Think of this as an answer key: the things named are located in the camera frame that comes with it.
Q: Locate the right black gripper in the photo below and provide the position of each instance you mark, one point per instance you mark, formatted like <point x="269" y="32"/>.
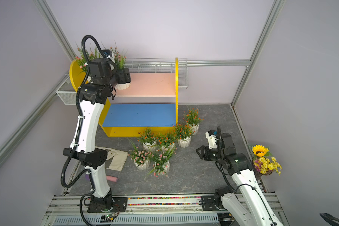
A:
<point x="204" y="154"/>

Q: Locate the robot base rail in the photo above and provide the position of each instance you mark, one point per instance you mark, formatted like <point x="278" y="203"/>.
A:
<point x="146" y="210"/>

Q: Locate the beige gardening glove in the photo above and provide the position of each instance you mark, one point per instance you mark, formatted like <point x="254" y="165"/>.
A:
<point x="115" y="158"/>

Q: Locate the sunflower bouquet in basket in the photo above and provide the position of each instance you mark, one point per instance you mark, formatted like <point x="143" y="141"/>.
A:
<point x="264" y="161"/>

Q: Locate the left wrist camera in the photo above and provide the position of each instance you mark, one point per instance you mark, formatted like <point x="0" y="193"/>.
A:
<point x="109" y="54"/>

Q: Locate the orange flower pot left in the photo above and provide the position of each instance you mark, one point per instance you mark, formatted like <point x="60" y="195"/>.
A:
<point x="148" y="139"/>

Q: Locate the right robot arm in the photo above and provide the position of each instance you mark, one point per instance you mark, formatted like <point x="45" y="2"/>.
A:
<point x="243" y="180"/>

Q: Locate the white mesh basket left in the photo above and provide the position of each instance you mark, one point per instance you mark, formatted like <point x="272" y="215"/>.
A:
<point x="65" y="91"/>

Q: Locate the yellow rack with shelves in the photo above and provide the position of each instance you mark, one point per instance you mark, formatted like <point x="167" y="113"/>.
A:
<point x="150" y="101"/>

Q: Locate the pink flower pot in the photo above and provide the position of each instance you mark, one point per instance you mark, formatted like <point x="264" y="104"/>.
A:
<point x="79" y="66"/>
<point x="141" y="158"/>
<point x="161" y="162"/>
<point x="120" y="61"/>

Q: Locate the white wire basket rear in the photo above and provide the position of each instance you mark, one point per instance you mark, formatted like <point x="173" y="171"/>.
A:
<point x="160" y="65"/>

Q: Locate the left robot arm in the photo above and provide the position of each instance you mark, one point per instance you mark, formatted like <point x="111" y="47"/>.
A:
<point x="102" y="80"/>

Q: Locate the orange flower pot middle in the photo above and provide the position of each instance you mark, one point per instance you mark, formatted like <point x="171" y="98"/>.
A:
<point x="166" y="141"/>

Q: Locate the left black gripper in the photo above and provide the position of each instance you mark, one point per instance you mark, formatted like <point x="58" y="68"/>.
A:
<point x="122" y="74"/>

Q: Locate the orange flower pot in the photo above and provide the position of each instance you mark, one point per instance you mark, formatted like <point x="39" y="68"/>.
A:
<point x="148" y="139"/>
<point x="166" y="141"/>
<point x="193" y="120"/>
<point x="183" y="135"/>

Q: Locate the orange flower pot far right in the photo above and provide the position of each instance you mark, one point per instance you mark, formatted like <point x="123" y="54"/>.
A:
<point x="193" y="120"/>

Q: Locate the purple trowel pink handle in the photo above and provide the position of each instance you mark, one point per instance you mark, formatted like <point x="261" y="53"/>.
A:
<point x="109" y="178"/>

